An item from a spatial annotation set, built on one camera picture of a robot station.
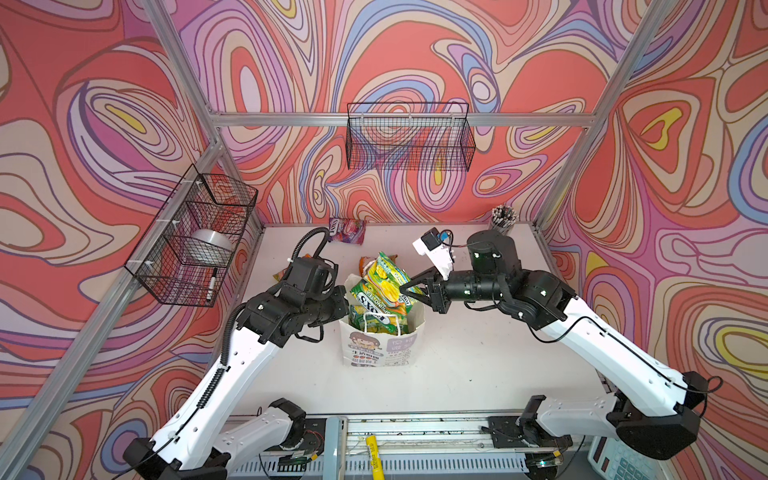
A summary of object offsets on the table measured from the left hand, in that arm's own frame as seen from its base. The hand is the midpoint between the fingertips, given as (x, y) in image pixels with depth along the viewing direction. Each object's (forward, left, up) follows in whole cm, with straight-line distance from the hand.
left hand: (354, 301), depth 70 cm
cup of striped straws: (+36, -47, -7) cm, 59 cm away
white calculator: (-30, -61, -23) cm, 72 cm away
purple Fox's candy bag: (+44, +8, -22) cm, 50 cm away
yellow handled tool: (-31, -5, -23) cm, 39 cm away
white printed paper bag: (-8, -3, -8) cm, 12 cm away
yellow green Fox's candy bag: (-5, -7, +5) cm, 10 cm away
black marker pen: (+5, +35, 0) cm, 36 cm away
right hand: (-4, -12, +9) cm, 16 cm away
